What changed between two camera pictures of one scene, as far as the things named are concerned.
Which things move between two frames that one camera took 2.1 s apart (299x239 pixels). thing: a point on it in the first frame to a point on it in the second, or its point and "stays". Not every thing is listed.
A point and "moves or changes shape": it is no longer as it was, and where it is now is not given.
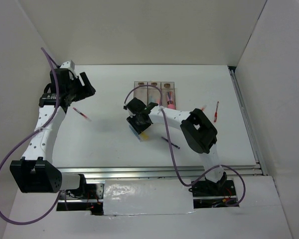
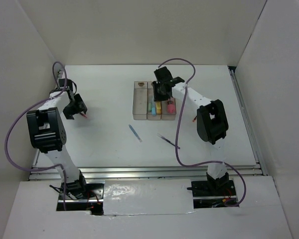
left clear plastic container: [141, 92] stays
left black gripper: [86, 90] to [81, 107]
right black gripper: [131, 119] to [157, 97]
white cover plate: [135, 197] stays
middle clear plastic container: [153, 94] stays
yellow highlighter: [145, 137] moves or changes shape
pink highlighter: [170, 104] stays
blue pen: [135, 133] stays
